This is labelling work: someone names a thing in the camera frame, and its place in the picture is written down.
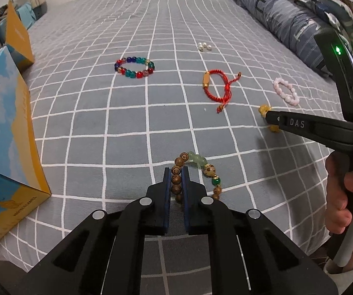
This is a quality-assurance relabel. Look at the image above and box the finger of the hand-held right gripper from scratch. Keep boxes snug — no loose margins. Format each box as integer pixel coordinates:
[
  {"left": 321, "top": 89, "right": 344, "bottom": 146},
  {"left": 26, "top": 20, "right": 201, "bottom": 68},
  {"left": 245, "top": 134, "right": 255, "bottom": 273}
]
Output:
[{"left": 264, "top": 110, "right": 353, "bottom": 153}]

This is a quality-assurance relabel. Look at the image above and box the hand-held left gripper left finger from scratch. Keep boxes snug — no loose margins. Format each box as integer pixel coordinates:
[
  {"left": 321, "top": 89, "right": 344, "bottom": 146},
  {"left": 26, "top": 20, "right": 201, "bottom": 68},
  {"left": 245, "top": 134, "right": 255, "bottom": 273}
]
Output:
[{"left": 19, "top": 167, "right": 170, "bottom": 295}]

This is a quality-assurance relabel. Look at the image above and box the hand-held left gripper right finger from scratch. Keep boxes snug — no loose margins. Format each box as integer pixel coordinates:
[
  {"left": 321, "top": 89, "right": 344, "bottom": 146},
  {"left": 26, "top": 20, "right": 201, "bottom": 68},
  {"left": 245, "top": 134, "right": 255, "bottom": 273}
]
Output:
[{"left": 183, "top": 166, "right": 339, "bottom": 295}]

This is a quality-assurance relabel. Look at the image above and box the amber yellow bead bracelet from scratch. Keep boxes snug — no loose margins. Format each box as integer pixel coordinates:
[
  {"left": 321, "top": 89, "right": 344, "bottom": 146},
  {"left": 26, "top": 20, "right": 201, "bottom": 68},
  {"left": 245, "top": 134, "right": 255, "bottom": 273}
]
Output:
[{"left": 258, "top": 104, "right": 282, "bottom": 133}]

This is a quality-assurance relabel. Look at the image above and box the wooden and jade bead bracelet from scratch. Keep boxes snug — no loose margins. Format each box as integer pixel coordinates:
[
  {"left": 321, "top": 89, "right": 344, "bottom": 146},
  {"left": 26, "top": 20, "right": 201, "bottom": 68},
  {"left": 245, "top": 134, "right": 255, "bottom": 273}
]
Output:
[{"left": 171, "top": 150, "right": 223, "bottom": 206}]

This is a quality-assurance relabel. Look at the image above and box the person's right hand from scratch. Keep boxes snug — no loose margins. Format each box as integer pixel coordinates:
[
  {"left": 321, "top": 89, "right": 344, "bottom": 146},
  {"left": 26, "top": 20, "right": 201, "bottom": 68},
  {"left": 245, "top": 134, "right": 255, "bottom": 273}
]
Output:
[{"left": 323, "top": 153, "right": 353, "bottom": 235}]

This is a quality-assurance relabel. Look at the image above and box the camouflage cloth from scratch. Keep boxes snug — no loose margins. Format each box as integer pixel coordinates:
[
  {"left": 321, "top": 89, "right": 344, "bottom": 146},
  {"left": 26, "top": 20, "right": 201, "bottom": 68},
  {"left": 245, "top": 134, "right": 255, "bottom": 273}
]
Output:
[{"left": 264, "top": 0, "right": 353, "bottom": 59}]

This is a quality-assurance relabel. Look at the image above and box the grey checked bed sheet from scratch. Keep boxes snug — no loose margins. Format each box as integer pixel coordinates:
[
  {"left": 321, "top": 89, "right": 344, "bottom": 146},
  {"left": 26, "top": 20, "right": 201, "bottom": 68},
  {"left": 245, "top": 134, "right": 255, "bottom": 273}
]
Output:
[{"left": 0, "top": 0, "right": 353, "bottom": 295}]

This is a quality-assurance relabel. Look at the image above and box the grey patterned pillow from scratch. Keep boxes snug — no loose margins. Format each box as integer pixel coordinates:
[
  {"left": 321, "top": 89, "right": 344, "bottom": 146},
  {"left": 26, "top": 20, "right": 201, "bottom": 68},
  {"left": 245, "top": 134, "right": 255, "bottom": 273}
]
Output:
[{"left": 228, "top": 0, "right": 353, "bottom": 79}]

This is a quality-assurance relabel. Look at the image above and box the blue and yellow cardboard box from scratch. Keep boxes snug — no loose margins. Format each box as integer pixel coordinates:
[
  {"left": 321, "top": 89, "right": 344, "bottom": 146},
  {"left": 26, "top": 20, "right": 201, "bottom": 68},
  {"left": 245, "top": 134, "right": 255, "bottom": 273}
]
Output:
[{"left": 0, "top": 46, "right": 52, "bottom": 256}]

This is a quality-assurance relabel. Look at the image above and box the light blue cloth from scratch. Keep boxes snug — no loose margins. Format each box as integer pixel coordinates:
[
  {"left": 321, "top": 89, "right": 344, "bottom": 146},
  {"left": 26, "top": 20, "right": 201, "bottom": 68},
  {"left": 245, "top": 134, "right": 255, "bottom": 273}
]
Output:
[{"left": 13, "top": 1, "right": 48, "bottom": 32}]

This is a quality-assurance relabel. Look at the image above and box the pink bead bracelet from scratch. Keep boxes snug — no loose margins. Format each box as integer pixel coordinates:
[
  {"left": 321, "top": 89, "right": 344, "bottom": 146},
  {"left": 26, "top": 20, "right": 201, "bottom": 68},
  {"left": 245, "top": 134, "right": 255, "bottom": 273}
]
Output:
[{"left": 273, "top": 77, "right": 300, "bottom": 107}]

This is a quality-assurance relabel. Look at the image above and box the red cord bracelet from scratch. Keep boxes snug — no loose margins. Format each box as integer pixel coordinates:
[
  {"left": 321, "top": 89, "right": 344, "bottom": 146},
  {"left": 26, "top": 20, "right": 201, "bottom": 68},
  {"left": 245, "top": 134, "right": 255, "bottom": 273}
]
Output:
[{"left": 201, "top": 70, "right": 242, "bottom": 114}]

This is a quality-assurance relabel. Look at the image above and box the multicolour glass bead bracelet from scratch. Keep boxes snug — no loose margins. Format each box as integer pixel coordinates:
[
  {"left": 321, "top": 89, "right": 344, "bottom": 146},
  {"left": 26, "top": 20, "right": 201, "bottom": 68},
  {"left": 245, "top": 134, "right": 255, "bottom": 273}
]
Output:
[{"left": 114, "top": 56, "right": 156, "bottom": 79}]

